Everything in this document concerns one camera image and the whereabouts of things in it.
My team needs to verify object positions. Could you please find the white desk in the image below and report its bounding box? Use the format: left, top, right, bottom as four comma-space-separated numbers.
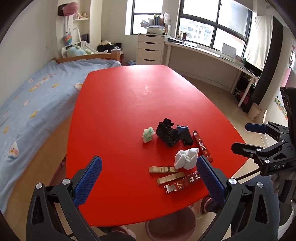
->
164, 38, 259, 108

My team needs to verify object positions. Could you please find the black bag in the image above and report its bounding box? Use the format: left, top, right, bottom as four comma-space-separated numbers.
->
97, 43, 122, 55
156, 118, 183, 148

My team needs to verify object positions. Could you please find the person's pink shoe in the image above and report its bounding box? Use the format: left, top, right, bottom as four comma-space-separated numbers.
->
191, 197, 219, 218
110, 226, 137, 241

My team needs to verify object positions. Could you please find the wooden clip piece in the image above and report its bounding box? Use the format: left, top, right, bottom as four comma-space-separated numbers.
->
157, 171, 185, 185
149, 166, 178, 174

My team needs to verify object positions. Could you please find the long red box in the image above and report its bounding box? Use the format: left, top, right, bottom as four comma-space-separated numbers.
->
192, 130, 213, 163

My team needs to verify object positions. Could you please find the row of books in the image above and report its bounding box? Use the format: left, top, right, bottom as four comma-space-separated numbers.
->
148, 13, 173, 28

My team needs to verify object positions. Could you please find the green and white tissue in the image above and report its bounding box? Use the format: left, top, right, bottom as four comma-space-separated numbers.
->
142, 127, 155, 143

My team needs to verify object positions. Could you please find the torn red carton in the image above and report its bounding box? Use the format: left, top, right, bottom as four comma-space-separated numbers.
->
164, 170, 201, 193

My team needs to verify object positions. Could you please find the white laptop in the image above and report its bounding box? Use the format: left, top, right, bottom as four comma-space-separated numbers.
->
221, 43, 237, 56

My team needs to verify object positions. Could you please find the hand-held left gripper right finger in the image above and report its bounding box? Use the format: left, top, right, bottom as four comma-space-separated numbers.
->
196, 155, 281, 241

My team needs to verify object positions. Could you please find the black-framed window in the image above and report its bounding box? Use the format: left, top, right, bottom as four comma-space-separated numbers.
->
131, 0, 253, 50

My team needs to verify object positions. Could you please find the white basin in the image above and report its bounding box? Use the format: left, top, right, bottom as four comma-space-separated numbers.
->
146, 26, 165, 35

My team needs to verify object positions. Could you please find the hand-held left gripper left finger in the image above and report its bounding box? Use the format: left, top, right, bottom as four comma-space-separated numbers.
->
26, 156, 103, 241

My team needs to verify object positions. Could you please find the tall black panel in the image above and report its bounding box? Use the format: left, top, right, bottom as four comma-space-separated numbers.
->
248, 15, 284, 114

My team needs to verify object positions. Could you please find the pink hat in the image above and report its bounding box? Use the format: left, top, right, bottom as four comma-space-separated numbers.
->
61, 2, 79, 16

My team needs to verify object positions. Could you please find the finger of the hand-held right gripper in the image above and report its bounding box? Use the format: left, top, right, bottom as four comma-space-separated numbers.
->
245, 121, 290, 141
231, 140, 290, 163

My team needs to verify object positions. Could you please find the white drawer unit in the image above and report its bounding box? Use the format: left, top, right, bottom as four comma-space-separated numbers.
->
136, 34, 166, 66

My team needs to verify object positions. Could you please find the person's white patterned top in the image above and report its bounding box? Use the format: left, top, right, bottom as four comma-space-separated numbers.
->
279, 207, 296, 234

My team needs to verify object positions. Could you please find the pink waste bin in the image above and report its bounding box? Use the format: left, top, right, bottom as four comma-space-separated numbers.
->
145, 205, 197, 240

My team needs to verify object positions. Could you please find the plush toy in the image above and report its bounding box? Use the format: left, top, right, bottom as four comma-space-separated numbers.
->
66, 45, 94, 57

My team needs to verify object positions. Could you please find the white fabric screen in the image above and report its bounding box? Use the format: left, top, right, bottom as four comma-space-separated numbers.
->
244, 15, 274, 71

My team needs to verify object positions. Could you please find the beige floor bin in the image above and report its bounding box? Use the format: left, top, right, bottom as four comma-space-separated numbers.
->
248, 102, 262, 120

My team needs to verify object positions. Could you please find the person's right hand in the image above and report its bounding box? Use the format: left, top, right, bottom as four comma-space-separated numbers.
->
272, 171, 282, 194

